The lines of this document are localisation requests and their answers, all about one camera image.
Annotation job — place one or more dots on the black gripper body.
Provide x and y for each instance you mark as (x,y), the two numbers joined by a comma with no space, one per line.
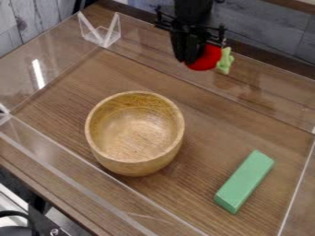
(210,34)

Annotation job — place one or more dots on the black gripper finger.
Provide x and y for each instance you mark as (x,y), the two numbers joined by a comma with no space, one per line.
(178,41)
(196,42)

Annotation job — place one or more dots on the red plush fruit green leaves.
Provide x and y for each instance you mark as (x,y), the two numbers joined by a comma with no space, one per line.
(216,58)

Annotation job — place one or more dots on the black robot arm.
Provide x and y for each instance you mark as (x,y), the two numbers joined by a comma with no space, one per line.
(186,9)

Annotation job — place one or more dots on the wooden bowl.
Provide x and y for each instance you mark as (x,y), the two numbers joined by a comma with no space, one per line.
(134,132)

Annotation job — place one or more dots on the green rectangular block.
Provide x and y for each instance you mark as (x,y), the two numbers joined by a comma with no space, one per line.
(244,181)

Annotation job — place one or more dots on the clear acrylic tray enclosure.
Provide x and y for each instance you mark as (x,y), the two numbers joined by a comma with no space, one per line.
(258,108)

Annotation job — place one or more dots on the black metal bracket with cable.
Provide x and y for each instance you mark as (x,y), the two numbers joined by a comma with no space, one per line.
(38,224)

